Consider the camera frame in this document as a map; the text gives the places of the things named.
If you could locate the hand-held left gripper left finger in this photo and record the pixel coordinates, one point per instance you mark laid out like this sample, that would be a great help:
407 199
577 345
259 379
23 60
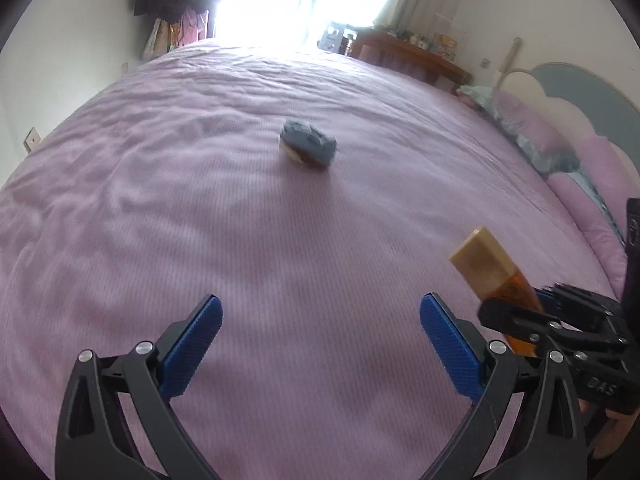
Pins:
192 346

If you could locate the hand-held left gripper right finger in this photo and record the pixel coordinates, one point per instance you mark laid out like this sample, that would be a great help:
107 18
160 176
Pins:
450 346

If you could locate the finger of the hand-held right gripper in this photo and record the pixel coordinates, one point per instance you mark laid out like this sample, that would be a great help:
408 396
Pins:
515 317
580 300

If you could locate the golden yellow box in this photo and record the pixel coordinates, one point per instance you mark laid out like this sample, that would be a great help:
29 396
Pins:
487 265

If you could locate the grey wrapper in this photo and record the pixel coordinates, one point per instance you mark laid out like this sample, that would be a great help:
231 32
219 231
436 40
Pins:
307 142

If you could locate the person's right hand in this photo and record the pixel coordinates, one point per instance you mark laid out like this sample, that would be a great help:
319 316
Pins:
615 435

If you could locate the purple pillows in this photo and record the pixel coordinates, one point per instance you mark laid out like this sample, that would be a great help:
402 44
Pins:
595 190

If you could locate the purple dotted bed sheet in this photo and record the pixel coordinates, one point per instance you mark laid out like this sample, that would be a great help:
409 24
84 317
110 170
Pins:
280 240

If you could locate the purple pillow with green frill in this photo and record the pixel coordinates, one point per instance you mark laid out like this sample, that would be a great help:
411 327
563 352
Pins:
530 130

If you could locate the grey blue headboard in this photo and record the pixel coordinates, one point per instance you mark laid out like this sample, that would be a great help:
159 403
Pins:
590 95

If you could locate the green frilled pillow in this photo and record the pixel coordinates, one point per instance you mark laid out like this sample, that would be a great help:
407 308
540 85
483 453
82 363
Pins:
475 96

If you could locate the wooden desk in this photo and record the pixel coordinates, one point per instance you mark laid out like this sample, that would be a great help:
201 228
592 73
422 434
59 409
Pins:
410 60

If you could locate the colourful box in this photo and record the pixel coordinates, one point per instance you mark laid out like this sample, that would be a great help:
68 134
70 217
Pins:
445 44

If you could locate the pink hanging clothes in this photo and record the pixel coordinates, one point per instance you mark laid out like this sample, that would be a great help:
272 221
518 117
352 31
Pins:
175 35

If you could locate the white bed post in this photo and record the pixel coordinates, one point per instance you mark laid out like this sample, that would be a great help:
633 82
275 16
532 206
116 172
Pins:
507 65

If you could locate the square wall socket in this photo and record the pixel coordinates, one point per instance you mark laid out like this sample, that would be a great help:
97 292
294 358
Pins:
33 141

